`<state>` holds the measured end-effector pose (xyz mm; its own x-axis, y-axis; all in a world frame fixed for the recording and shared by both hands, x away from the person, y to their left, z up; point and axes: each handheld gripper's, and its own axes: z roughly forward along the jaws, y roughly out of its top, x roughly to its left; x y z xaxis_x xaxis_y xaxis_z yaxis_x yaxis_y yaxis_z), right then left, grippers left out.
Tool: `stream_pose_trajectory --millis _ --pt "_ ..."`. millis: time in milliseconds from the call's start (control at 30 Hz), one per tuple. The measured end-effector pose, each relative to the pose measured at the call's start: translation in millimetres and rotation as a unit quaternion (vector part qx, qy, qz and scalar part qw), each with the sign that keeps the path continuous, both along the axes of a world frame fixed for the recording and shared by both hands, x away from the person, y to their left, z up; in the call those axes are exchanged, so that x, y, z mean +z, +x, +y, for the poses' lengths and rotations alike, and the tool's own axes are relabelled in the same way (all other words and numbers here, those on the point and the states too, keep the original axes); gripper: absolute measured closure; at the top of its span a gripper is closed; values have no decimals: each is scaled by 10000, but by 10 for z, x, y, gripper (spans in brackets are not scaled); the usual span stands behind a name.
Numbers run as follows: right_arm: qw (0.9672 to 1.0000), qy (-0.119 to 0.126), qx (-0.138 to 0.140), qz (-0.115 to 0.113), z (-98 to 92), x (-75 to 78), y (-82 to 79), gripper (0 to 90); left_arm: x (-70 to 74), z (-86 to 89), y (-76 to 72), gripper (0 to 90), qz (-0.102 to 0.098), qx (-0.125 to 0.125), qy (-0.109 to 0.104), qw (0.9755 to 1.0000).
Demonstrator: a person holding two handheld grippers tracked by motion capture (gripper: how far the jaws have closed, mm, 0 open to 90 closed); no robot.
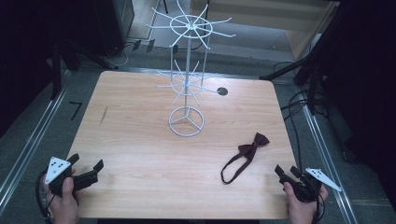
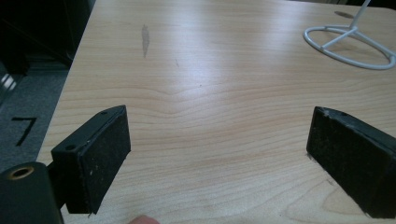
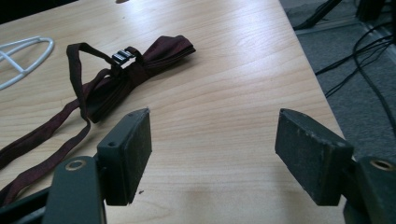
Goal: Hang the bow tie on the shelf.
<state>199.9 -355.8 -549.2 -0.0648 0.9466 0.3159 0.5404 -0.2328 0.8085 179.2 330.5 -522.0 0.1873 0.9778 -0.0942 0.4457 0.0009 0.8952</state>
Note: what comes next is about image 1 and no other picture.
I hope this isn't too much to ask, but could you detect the black metal stand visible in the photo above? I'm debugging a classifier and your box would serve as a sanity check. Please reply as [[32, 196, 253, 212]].
[[50, 39, 64, 101]]

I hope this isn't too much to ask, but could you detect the dark maroon bow tie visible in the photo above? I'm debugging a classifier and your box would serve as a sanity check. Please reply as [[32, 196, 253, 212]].
[[220, 132, 271, 186]]

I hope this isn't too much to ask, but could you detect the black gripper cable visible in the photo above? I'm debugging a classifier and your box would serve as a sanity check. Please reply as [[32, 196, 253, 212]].
[[35, 170, 53, 224], [311, 186, 327, 224]]

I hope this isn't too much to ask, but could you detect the white floor cable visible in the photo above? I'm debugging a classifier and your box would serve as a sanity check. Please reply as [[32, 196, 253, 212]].
[[103, 39, 138, 68]]

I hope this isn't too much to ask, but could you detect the black floor cable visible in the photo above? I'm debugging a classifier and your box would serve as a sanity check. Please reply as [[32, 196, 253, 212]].
[[279, 89, 316, 173]]

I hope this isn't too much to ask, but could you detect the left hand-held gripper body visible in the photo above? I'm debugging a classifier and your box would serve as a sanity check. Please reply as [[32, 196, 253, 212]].
[[45, 156, 76, 198]]

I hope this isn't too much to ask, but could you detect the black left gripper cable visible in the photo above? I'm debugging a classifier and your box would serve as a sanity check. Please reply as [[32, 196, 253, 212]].
[[35, 170, 53, 224]]

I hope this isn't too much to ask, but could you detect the person's left hand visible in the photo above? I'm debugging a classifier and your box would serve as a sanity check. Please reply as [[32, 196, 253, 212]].
[[42, 169, 81, 224]]

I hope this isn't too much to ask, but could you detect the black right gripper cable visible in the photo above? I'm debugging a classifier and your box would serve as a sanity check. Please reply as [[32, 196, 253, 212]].
[[311, 186, 327, 224]]

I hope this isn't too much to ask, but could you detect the aluminium floor rail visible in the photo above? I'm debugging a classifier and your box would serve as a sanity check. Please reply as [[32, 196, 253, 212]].
[[0, 70, 72, 207], [299, 92, 360, 224]]

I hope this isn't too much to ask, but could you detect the white wire display rack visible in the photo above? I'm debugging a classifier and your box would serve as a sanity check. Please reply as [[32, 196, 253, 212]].
[[146, 0, 237, 138]]

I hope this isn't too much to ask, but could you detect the person's right hand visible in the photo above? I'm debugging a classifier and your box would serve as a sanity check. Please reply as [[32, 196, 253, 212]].
[[283, 181, 330, 224]]

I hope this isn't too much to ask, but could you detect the black tripod stand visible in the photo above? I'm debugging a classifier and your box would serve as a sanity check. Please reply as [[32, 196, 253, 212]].
[[259, 29, 331, 116]]

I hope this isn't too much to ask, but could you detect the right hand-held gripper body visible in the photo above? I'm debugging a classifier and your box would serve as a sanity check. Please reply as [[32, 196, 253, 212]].
[[289, 167, 343, 203]]

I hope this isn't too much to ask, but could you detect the dark cabinet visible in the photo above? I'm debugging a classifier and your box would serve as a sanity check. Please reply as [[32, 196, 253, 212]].
[[92, 0, 135, 56]]

